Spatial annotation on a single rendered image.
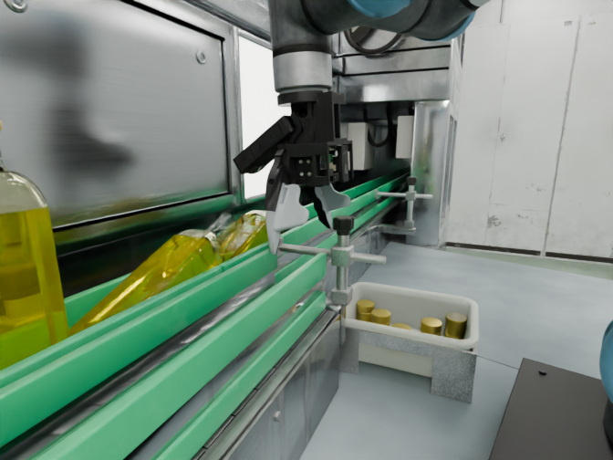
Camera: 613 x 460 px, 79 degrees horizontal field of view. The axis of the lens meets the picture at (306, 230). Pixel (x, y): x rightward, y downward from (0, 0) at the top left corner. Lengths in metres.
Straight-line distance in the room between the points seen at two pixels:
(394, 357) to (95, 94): 0.54
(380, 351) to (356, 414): 0.10
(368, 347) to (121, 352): 0.38
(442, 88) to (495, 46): 2.84
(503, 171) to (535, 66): 0.94
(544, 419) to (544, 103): 3.74
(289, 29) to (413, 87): 0.89
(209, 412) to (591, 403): 0.42
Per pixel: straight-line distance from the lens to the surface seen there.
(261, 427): 0.37
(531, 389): 0.55
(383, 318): 0.68
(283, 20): 0.50
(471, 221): 4.15
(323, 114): 0.48
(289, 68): 0.48
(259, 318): 0.36
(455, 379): 0.60
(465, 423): 0.59
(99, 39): 0.57
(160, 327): 0.36
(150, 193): 0.60
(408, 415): 0.58
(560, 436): 0.50
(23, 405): 0.31
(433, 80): 1.34
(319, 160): 0.47
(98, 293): 0.44
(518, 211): 4.15
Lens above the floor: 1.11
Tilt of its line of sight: 13 degrees down
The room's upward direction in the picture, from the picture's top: straight up
